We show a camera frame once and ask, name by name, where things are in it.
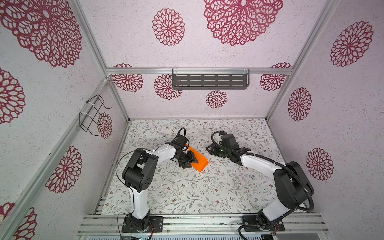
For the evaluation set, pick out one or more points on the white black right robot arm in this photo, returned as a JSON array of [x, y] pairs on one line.
[[294, 191]]

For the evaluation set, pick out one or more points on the aluminium front rail frame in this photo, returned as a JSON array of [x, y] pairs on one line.
[[200, 224]]

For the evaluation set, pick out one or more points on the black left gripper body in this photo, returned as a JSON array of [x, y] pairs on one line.
[[183, 158]]

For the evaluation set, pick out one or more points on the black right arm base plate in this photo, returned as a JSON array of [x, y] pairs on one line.
[[255, 223]]

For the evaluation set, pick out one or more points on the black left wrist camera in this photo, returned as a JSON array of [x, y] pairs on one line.
[[181, 141]]

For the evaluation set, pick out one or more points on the orange square paper sheet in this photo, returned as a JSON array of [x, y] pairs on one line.
[[202, 161]]

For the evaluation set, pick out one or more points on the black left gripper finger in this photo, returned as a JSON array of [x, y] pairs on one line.
[[193, 159], [185, 165]]

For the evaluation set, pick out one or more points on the grey slotted wall shelf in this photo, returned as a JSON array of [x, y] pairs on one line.
[[213, 81]]

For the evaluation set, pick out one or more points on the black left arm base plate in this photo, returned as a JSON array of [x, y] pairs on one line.
[[150, 224]]

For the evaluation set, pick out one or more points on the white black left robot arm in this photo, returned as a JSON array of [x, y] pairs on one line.
[[140, 170]]

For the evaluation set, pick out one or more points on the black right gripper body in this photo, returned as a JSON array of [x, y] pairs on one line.
[[219, 151]]

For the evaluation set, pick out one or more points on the black wire wall basket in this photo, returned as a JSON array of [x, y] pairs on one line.
[[96, 121]]

